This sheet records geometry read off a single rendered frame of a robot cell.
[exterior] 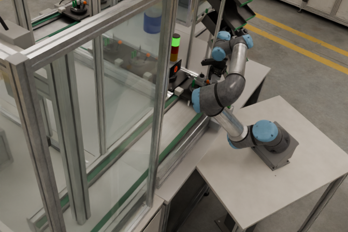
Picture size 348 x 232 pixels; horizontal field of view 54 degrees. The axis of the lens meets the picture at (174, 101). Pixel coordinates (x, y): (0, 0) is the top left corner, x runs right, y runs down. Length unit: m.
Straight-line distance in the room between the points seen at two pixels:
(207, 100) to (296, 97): 2.66
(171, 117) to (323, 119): 2.24
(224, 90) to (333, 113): 2.71
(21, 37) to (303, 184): 1.58
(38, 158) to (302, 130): 1.85
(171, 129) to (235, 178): 0.46
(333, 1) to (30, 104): 5.52
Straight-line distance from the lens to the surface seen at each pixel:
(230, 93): 1.51
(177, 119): 2.08
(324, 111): 4.09
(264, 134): 1.82
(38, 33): 2.89
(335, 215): 3.18
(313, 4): 6.06
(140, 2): 0.86
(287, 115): 2.42
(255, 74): 2.71
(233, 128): 1.76
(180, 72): 2.36
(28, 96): 0.69
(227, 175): 1.93
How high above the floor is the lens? 2.35
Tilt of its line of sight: 41 degrees down
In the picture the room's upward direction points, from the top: 8 degrees clockwise
